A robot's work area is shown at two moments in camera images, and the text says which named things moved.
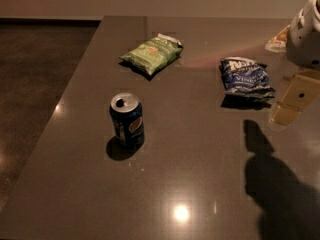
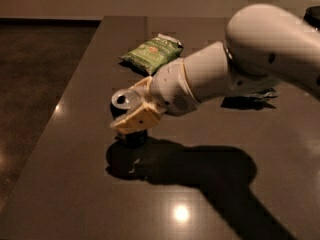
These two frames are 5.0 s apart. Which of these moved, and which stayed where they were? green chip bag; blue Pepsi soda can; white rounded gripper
Moved: white rounded gripper
Stayed: green chip bag; blue Pepsi soda can
